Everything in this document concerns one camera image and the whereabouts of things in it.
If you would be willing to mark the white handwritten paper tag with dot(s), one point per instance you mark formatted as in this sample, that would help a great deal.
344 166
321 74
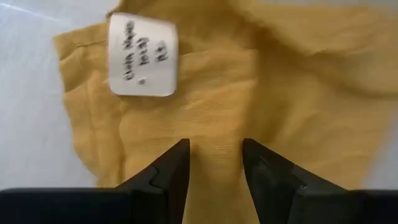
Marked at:
143 56

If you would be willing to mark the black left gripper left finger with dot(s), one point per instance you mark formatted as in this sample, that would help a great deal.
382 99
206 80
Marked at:
168 186

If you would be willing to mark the large mustard yellow towel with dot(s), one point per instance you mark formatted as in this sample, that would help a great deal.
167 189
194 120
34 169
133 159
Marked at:
280 93

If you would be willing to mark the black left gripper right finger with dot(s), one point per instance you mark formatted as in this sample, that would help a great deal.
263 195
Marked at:
273 193

